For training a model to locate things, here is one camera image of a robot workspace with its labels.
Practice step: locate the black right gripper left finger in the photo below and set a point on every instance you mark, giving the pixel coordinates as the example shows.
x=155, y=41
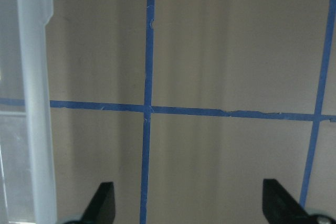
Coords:
x=101, y=208

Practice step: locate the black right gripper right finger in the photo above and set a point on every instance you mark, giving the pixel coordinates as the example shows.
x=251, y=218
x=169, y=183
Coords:
x=279, y=207

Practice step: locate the clear plastic box lid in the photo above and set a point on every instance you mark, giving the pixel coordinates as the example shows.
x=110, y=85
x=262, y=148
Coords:
x=28, y=187

